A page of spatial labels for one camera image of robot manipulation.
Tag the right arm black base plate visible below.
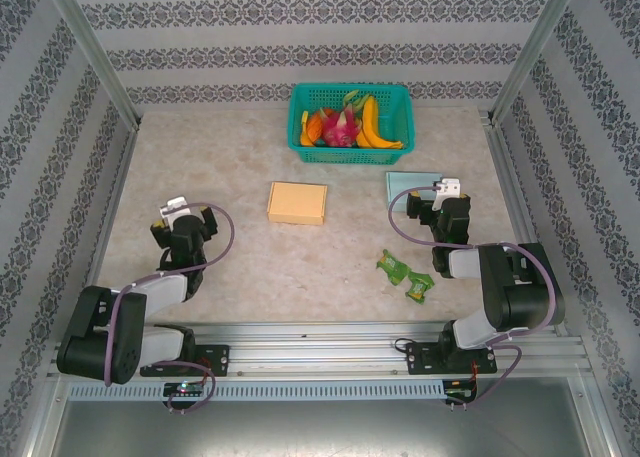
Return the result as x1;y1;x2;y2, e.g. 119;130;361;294
404;341;499;377

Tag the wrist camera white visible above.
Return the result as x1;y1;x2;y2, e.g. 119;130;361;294
159;197;191;227
432;177;461;212

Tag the aluminium mounting rail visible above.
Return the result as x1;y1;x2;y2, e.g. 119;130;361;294
47;320;594;382

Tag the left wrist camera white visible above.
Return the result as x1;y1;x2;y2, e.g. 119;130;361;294
159;197;191;227

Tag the aluminium frame post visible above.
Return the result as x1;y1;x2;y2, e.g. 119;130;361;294
489;0;586;124
39;0;142;129

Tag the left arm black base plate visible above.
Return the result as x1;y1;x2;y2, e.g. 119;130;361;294
139;344;231;378

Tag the teal plastic basket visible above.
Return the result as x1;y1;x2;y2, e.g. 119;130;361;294
287;82;419;167

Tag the left aluminium side rail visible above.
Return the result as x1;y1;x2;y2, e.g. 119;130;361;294
68;121;142;342

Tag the right aluminium frame post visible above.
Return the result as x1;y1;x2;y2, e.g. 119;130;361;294
489;0;586;124

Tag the right aluminium side rail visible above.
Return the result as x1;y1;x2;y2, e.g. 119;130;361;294
480;107;557;336

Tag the yellow banana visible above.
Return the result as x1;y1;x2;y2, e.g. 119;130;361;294
353;126;396;151
360;96;405;151

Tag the slotted grey cable duct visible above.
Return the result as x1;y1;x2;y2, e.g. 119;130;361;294
67;380;446;402

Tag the green snack packet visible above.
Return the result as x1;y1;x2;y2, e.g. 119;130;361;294
404;271;435;306
376;249;411;287

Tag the pink dragon fruit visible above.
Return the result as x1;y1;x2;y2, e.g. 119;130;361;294
321;90;370;149

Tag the yellow paper box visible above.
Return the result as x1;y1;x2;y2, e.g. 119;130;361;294
266;180;329;226

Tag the aluminium side rail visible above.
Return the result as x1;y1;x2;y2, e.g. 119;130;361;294
68;121;142;342
480;107;557;336

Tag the orange fruit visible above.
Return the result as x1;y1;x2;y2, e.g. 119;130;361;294
305;107;334;146

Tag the left aluminium frame post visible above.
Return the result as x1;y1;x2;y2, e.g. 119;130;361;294
39;0;142;129

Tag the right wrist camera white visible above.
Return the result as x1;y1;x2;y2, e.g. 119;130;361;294
432;177;461;212

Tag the light blue paper box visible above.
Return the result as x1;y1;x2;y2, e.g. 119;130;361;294
385;171;444;204

